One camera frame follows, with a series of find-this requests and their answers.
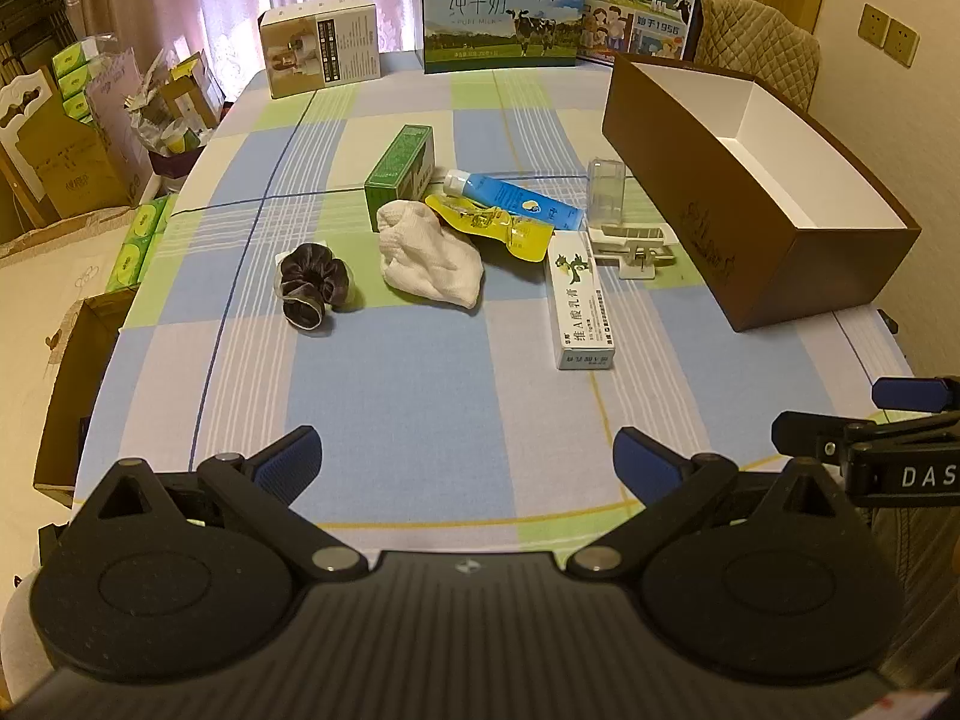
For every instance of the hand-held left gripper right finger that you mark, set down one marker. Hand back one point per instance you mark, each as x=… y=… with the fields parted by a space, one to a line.
x=645 y=461

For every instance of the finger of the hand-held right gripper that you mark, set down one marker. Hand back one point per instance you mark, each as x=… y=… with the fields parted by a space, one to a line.
x=900 y=472
x=907 y=392

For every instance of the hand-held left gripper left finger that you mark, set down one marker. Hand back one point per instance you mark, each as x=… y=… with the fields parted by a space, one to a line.
x=289 y=457

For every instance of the white ointment box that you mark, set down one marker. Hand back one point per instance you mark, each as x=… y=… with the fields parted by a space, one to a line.
x=581 y=300

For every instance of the dark satin scrunchie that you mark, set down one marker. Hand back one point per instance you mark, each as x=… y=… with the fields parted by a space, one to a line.
x=311 y=285

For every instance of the white plastic clip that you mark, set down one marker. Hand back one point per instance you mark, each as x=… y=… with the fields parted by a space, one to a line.
x=637 y=244

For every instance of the white cloth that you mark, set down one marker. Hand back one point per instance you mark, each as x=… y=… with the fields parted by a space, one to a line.
x=427 y=255

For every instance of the yellow spout pouch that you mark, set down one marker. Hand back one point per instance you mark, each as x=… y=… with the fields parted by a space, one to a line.
x=517 y=236

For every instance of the small blue packet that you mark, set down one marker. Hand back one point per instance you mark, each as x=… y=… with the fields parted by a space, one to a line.
x=607 y=195

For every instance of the blue tube white cap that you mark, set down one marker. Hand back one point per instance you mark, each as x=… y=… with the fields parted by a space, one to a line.
x=517 y=199

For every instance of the brown cardboard box white inside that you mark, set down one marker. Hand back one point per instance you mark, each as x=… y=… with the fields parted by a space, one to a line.
x=675 y=165

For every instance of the green carton box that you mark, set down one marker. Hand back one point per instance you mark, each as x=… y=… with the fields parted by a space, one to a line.
x=397 y=157

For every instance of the plaid tablecloth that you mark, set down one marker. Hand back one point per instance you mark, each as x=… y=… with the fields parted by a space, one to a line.
x=420 y=390

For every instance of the brown open cardboard box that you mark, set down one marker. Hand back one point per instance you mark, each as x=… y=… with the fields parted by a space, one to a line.
x=75 y=390

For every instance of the stack of green tissue packs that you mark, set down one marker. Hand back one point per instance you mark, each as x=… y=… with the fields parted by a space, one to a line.
x=139 y=244
x=75 y=79

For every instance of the dark maroon container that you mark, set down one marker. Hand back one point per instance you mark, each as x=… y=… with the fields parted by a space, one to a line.
x=176 y=163

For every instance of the small open cardboard box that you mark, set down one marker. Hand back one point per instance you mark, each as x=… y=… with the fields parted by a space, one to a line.
x=184 y=101

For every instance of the tan cardboard box white cutout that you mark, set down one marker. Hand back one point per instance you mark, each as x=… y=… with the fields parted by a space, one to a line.
x=67 y=157

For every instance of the purple gift bag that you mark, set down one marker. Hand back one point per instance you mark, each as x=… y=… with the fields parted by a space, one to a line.
x=116 y=120

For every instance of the beige quilted chair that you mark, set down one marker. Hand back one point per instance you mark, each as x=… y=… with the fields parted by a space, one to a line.
x=757 y=37

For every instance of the beige product box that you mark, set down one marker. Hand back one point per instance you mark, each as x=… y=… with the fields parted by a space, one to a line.
x=322 y=45

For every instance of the milk carton with cow picture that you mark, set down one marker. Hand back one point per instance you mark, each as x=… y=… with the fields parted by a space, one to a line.
x=495 y=15

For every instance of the beige wall socket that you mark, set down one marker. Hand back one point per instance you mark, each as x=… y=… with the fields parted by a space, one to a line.
x=902 y=41
x=872 y=26

